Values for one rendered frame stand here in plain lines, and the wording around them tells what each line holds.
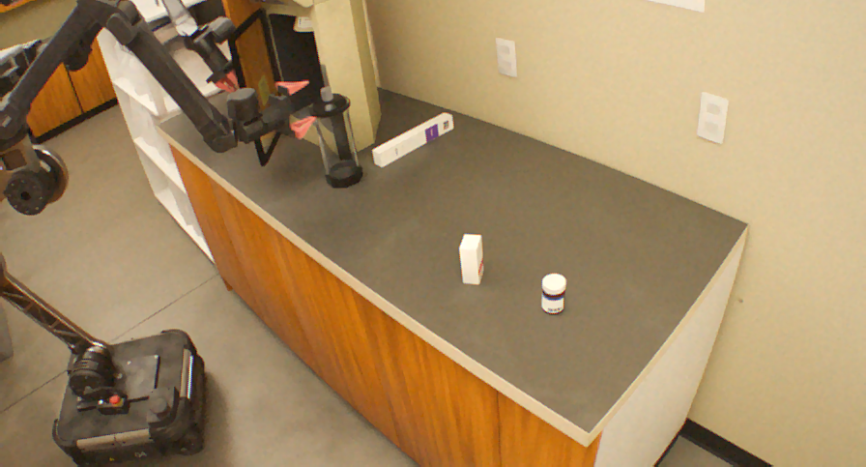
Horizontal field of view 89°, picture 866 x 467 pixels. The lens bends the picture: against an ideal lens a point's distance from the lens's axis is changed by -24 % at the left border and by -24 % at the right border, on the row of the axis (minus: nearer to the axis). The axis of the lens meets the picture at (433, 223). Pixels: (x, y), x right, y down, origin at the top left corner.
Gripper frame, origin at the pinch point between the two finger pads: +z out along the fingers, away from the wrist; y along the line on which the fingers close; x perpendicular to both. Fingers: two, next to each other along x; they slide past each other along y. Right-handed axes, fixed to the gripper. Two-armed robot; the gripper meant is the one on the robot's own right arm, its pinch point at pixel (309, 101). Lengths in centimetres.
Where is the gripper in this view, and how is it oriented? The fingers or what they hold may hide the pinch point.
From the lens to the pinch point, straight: 142.0
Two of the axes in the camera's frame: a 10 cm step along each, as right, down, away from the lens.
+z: 7.2, -4.7, 5.1
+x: -6.9, -3.5, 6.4
